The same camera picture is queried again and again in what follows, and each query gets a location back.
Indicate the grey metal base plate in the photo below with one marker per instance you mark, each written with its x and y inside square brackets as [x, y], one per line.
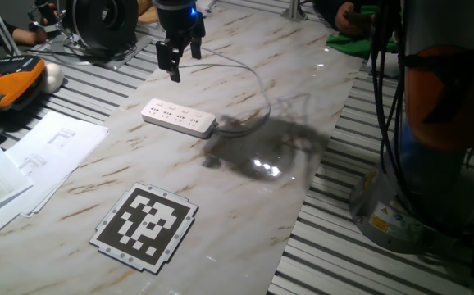
[116, 61]

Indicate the light wooden item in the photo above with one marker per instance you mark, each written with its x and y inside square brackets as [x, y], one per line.
[149, 14]

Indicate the white sheet with diagrams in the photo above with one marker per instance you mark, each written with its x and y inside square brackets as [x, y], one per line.
[56, 151]

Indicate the white rounded object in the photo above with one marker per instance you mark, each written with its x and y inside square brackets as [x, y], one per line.
[53, 77]

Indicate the black white fiducial marker board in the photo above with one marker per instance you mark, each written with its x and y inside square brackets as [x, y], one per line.
[144, 227]

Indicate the bare hand of seated person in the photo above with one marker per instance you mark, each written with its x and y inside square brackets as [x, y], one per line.
[32, 37]

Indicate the metal clamp stand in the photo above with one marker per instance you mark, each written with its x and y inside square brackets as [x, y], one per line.
[46, 18]

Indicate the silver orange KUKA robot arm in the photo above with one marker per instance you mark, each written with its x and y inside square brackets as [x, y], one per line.
[438, 102]

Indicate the hand holding phone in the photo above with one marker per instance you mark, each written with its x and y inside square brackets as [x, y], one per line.
[354, 28]

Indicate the upright aluminium frame post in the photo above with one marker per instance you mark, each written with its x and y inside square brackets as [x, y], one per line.
[293, 10]

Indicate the orange black teach pendant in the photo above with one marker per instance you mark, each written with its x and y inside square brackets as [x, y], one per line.
[9, 84]

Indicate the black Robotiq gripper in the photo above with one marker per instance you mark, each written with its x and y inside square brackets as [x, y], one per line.
[177, 18]

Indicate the white four-socket power strip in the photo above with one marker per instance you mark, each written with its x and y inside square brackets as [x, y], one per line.
[177, 119]

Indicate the black round cylindrical device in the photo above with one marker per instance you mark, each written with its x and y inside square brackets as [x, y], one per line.
[99, 24]

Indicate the green cloth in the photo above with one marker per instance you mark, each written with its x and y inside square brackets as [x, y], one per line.
[354, 47]

